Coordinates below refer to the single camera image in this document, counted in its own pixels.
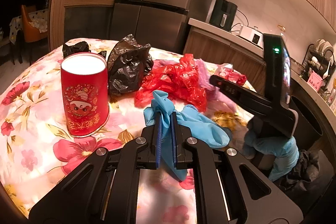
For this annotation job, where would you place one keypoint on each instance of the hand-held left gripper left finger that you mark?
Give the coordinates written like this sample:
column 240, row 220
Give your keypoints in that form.
column 158, row 140

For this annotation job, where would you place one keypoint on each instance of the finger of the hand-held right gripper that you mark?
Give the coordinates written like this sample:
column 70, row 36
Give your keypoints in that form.
column 236, row 92

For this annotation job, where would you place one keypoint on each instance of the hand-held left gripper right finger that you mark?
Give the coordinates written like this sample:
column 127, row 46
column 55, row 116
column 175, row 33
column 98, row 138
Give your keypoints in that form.
column 174, row 140

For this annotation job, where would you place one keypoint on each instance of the clear red plastic bag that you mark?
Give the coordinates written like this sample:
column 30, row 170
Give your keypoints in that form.
column 233, row 76

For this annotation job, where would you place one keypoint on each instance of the blue rubber glove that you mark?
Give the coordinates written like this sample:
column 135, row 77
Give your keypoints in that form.
column 199, row 129

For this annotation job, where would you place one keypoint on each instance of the purple plastic bag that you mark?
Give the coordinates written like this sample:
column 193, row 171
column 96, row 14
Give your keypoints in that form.
column 203, row 71

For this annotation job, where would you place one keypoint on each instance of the large black plastic bag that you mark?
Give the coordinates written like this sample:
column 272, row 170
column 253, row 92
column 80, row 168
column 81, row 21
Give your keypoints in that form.
column 126, row 66

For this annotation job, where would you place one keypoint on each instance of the red paper cup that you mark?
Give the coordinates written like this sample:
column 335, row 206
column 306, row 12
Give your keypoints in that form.
column 84, row 92

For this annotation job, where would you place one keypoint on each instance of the small black plastic bag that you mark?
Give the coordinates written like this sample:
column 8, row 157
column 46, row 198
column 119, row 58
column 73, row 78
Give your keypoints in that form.
column 76, row 48

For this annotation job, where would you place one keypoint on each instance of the person's right forearm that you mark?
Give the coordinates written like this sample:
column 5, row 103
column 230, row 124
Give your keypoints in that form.
column 304, row 169

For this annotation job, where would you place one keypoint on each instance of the person's right hand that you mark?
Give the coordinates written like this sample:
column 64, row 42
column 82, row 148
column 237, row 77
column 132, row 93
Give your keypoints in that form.
column 281, row 153

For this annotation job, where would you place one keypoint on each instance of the pink utensil holder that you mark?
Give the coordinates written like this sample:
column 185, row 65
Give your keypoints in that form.
column 316, row 82

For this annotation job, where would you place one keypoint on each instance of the black dish rack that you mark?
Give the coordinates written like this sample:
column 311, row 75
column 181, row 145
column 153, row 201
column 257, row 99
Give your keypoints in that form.
column 320, row 56

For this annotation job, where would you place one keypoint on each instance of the white rice cooker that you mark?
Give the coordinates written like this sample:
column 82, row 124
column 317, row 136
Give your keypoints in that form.
column 249, row 34

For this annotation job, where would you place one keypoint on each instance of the wooden kitchen counter cabinet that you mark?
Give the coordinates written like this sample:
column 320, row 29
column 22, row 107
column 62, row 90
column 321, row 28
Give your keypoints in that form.
column 210, row 48

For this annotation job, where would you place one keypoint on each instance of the black air fryer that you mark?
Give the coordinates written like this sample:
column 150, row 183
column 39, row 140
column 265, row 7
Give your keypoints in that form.
column 223, row 14

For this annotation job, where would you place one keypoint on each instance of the grey refrigerator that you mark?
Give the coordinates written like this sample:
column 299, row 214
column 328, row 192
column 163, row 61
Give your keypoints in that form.
column 157, row 3

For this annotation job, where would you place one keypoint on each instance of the floral tablecloth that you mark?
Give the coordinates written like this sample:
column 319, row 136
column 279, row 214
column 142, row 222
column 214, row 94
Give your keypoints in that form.
column 39, row 155

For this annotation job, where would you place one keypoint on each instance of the wooden glass door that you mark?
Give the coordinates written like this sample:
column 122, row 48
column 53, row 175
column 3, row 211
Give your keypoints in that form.
column 89, row 1

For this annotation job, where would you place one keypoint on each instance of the orange chair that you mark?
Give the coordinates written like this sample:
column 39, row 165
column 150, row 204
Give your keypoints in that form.
column 32, row 27

